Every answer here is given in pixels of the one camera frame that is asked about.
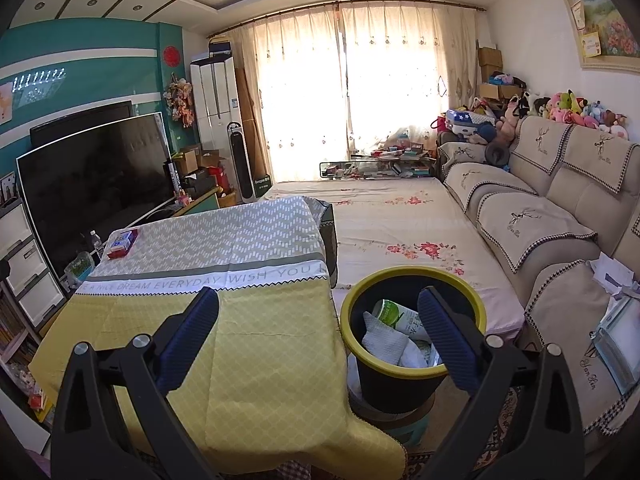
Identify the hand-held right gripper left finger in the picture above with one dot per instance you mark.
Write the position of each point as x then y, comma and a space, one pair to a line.
192, 340

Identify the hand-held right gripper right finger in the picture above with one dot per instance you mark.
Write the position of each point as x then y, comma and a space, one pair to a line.
450, 340

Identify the large green-label plastic bottle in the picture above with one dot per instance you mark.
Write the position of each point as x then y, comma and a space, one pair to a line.
400, 320

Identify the light grey sock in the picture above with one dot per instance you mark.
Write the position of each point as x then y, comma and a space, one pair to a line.
382, 345

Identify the black yellow-rimmed bin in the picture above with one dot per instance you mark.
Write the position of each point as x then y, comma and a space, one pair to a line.
380, 385

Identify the yellow grey printed tablecloth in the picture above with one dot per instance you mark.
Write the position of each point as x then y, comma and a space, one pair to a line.
250, 360

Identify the patterned rug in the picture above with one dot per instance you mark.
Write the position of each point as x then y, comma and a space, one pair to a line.
500, 410

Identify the red blue card box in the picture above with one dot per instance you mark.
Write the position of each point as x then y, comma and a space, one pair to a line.
121, 245

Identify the floral bed sheet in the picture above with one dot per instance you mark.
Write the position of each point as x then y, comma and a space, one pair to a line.
400, 220

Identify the plastic bag with greens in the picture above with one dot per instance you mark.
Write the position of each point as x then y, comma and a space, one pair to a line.
80, 267

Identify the clear water bottle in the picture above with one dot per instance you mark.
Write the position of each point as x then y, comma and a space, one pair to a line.
96, 246

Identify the black white tall box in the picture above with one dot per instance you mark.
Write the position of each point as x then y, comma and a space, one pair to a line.
172, 176

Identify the dark green carton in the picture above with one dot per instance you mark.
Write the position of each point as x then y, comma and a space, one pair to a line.
261, 185

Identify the stack of clear folders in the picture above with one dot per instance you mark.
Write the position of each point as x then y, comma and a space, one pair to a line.
620, 345

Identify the beige sofa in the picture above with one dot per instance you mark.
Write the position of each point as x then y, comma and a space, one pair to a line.
545, 195

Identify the loose white papers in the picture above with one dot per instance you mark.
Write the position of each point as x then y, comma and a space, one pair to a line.
612, 272

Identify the bookshelf with books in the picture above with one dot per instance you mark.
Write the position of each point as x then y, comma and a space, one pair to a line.
15, 340

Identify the white plastic drawer unit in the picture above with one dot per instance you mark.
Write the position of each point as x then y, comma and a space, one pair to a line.
25, 280

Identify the open brown cardboard box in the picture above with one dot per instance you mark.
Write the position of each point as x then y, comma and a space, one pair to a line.
187, 160
211, 158

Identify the large curved television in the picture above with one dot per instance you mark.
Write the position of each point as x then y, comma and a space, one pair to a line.
95, 185

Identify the black white tower fan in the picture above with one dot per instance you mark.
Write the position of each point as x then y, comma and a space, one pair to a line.
240, 160

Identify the pile of books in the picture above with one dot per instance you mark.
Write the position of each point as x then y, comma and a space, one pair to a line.
405, 152

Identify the low glass shelf with clutter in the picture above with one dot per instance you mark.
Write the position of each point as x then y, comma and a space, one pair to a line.
360, 167

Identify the blue round plush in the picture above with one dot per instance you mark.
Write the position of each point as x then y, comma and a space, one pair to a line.
486, 134

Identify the red handbag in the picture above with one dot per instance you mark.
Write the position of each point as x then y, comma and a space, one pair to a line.
443, 125

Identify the blue star-print case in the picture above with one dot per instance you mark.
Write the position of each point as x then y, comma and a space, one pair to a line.
462, 117

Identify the photo print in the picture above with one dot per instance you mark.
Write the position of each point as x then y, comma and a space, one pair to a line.
9, 189

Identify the hanging flower decoration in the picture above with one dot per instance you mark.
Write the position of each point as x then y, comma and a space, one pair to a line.
179, 100

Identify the small black television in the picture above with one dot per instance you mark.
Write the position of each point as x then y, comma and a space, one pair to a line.
80, 117

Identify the white standing air conditioner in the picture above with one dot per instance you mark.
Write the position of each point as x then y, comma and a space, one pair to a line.
215, 90

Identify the open cardboard box with toys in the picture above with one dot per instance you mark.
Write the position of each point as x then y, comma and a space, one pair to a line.
497, 91

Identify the row of plush toys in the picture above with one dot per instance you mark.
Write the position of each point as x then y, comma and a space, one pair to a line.
575, 107

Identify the sheer embroidered curtain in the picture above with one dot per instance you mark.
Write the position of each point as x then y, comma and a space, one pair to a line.
400, 70
295, 85

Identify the dark box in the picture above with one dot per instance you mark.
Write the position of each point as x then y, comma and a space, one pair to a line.
220, 49

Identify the wooden curtain rod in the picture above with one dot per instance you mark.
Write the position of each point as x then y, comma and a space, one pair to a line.
350, 2

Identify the framed flower picture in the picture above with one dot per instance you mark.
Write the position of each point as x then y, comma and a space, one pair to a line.
605, 20

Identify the red round wall sticker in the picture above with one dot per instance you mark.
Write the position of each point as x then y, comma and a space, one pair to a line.
171, 55

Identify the pink wall poster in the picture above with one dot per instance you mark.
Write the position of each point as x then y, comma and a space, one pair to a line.
5, 102

